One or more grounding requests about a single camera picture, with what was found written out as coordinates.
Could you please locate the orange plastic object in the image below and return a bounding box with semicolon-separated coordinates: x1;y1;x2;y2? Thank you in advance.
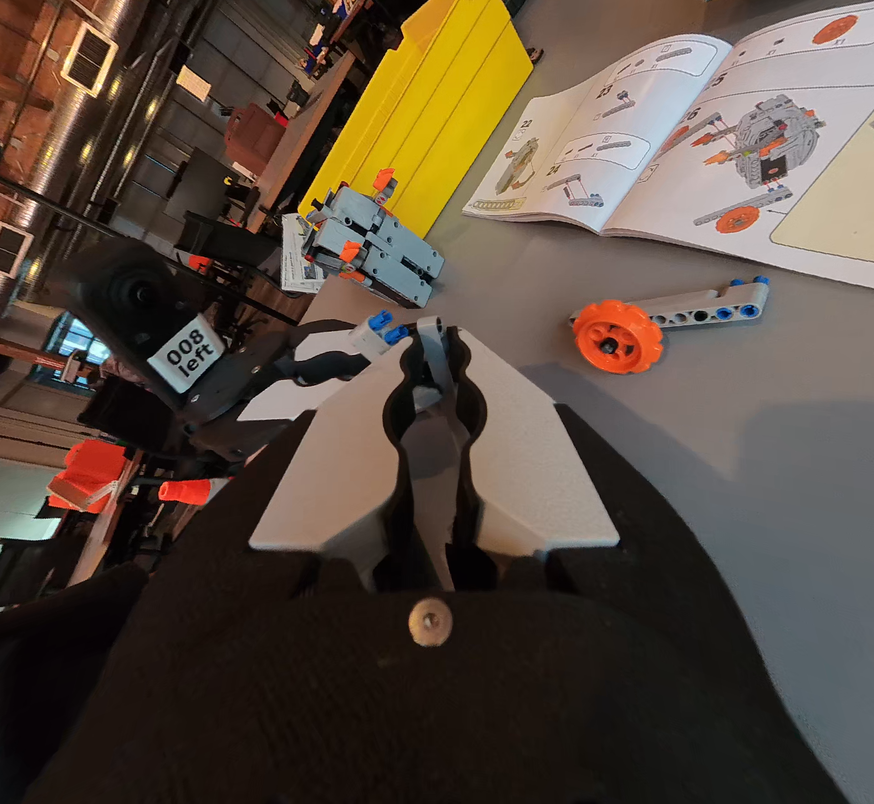
46;439;131;513

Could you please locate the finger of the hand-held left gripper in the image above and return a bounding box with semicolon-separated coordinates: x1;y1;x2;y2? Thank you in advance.
238;369;371;423
283;330;371;366

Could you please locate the small folded leaflet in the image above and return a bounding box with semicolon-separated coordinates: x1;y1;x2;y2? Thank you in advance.
280;213;327;294

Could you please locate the silver metal duct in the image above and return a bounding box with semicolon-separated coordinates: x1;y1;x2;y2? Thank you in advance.
0;0;178;218

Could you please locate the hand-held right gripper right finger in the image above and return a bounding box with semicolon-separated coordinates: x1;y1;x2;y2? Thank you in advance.
447;326;621;562

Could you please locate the small grey blue-pinned piece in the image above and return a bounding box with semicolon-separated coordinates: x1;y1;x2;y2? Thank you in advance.
348;310;411;358

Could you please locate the open instruction booklet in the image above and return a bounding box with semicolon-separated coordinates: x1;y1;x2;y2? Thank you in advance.
462;2;874;289

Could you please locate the yellow plastic bin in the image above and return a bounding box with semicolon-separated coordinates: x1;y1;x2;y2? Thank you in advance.
298;0;535;238

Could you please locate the orange plastic wheel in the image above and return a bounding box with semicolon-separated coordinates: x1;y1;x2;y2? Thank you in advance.
570;275;771;376

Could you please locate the grey holed toy beam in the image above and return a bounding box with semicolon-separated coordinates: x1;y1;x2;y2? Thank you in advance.
415;316;457;412

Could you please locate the grey desk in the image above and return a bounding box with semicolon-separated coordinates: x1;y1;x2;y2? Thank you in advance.
298;0;874;804

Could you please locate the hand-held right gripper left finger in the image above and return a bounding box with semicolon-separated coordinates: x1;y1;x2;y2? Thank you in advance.
249;337;417;590

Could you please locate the grey toy block assembly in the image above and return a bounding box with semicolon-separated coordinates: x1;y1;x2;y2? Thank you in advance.
300;168;445;310

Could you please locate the white air vent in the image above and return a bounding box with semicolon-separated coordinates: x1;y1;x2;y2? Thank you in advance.
61;22;120;95

